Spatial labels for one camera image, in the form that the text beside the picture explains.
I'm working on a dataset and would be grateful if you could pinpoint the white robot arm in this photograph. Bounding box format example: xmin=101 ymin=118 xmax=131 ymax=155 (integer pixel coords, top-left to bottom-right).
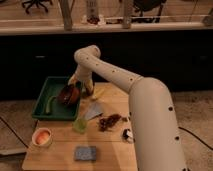
xmin=69 ymin=45 xmax=187 ymax=171

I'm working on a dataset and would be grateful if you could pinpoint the green cucumber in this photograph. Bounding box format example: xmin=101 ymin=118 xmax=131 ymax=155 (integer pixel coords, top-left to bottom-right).
xmin=45 ymin=96 xmax=56 ymax=115

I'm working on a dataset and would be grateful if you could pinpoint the brown dried chili bunch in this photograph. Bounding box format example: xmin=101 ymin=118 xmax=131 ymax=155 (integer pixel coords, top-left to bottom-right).
xmin=98 ymin=114 xmax=128 ymax=132

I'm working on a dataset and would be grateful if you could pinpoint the black white small object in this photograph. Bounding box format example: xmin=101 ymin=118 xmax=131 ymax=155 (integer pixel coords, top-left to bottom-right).
xmin=122 ymin=129 xmax=134 ymax=143

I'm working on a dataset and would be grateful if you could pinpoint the black cable left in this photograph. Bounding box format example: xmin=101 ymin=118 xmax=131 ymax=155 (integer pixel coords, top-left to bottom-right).
xmin=0 ymin=116 xmax=30 ymax=149

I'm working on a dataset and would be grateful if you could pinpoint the black office chair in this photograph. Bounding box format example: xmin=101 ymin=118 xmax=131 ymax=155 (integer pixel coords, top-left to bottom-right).
xmin=21 ymin=0 xmax=53 ymax=14

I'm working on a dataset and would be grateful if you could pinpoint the black cable right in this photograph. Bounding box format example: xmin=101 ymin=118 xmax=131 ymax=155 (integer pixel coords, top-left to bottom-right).
xmin=178 ymin=125 xmax=213 ymax=152

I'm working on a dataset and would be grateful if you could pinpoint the green plastic cup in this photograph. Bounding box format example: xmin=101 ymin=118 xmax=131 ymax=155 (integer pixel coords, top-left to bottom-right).
xmin=73 ymin=117 xmax=87 ymax=134

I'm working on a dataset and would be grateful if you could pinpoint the wooden post left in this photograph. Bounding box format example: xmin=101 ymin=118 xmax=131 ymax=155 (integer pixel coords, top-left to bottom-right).
xmin=59 ymin=0 xmax=72 ymax=31

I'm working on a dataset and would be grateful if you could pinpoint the dark red bowl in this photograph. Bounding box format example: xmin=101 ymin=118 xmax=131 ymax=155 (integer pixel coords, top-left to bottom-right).
xmin=57 ymin=84 xmax=80 ymax=106

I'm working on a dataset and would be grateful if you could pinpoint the grey cloth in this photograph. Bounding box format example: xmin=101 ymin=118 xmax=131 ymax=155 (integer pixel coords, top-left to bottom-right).
xmin=84 ymin=102 xmax=103 ymax=121

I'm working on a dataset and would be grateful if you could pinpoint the blue sponge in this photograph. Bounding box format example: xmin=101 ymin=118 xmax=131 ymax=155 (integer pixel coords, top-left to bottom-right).
xmin=74 ymin=146 xmax=97 ymax=161

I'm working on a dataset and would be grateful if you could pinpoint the orange white bowl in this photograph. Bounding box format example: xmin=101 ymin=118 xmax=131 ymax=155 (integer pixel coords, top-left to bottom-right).
xmin=32 ymin=128 xmax=52 ymax=147

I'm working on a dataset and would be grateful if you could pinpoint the wooden post right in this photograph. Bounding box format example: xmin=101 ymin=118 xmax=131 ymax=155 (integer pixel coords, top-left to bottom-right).
xmin=122 ymin=0 xmax=133 ymax=29

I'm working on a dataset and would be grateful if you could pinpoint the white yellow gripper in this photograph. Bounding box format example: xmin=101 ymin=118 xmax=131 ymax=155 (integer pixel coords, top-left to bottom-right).
xmin=68 ymin=65 xmax=94 ymax=96

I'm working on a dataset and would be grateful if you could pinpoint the wooden post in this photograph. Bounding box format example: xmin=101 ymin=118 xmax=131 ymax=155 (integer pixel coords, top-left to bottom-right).
xmin=59 ymin=0 xmax=72 ymax=31
xmin=122 ymin=0 xmax=133 ymax=29

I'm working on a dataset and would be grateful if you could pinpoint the black chair right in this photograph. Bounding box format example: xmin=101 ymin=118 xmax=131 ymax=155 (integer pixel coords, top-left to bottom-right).
xmin=133 ymin=0 xmax=167 ymax=23

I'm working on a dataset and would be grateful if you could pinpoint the yellow banana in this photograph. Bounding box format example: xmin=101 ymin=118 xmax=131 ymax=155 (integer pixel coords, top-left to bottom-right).
xmin=91 ymin=89 xmax=104 ymax=101

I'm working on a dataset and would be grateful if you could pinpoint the green plastic tray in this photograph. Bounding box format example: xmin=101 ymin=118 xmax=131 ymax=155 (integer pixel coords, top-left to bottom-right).
xmin=32 ymin=76 xmax=80 ymax=121

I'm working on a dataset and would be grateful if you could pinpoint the black cable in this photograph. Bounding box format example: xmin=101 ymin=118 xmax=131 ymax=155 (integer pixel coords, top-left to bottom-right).
xmin=178 ymin=125 xmax=213 ymax=152
xmin=0 ymin=116 xmax=30 ymax=149

